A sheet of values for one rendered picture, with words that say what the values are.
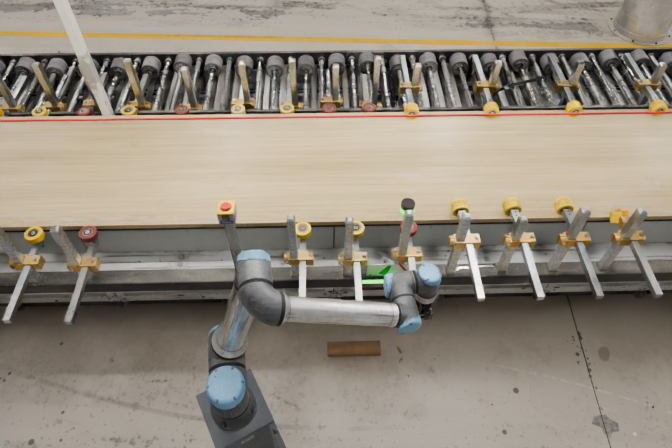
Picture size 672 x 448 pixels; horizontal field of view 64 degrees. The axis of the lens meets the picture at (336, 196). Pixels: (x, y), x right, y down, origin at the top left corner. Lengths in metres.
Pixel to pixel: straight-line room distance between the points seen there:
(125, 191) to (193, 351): 1.03
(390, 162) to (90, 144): 1.60
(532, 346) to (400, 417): 0.89
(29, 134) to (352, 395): 2.26
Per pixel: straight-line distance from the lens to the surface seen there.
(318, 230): 2.67
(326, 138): 2.92
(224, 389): 2.23
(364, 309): 1.90
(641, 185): 3.11
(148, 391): 3.27
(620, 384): 3.51
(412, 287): 2.06
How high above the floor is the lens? 2.93
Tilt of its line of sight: 50 degrees down
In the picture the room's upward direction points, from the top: 1 degrees clockwise
